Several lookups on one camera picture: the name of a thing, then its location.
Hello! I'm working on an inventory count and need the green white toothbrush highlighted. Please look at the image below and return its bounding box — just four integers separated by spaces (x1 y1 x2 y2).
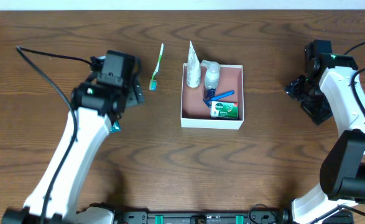
149 43 164 91

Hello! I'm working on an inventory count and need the red green toothpaste tube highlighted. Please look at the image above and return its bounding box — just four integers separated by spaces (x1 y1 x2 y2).
109 120 121 133

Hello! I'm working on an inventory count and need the white conditioner tube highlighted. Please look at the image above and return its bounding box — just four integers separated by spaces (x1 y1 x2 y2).
187 42 201 88

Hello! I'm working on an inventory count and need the blue disposable razor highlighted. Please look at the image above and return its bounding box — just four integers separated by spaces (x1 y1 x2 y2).
203 89 234 108

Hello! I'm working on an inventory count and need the clear pump bottle blue liquid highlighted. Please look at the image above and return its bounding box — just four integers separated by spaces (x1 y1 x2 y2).
201 60 220 100

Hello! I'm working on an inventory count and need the green white soap box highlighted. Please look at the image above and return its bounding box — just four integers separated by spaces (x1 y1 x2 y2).
210 101 239 119

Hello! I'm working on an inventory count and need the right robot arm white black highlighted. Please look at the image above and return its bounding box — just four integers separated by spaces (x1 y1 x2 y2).
275 40 365 223

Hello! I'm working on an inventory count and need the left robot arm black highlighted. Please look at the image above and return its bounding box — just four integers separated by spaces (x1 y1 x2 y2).
1 47 144 223

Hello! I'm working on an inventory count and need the white box with pink interior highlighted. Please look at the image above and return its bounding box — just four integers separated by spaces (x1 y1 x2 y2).
180 64 244 129

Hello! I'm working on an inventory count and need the right black cable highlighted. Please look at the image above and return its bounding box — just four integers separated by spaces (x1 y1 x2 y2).
306 39 365 224

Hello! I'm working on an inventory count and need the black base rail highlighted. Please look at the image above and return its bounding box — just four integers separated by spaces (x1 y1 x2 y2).
113 208 293 224

